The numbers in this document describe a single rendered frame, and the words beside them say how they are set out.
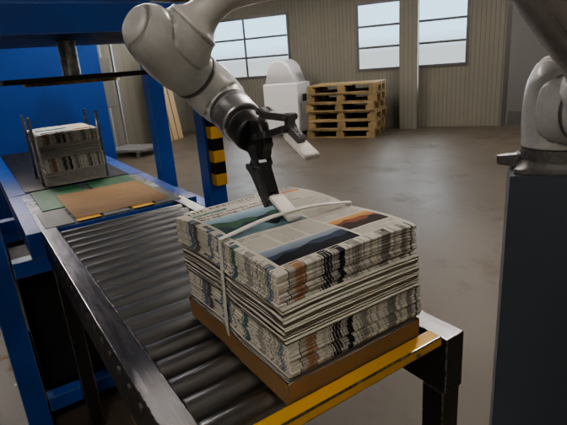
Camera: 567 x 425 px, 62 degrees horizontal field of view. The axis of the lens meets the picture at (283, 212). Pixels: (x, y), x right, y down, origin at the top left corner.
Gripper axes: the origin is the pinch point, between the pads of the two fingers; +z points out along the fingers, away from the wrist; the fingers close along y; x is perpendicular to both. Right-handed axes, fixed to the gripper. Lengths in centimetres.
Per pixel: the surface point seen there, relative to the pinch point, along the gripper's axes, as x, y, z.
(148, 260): 11, 56, -41
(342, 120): -479, 325, -452
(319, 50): -529, 276, -612
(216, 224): 11.8, 10.6, -6.1
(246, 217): 5.9, 10.3, -5.4
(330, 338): 6.3, 11.3, 22.3
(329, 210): -8.5, 7.6, 0.6
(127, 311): 25, 44, -18
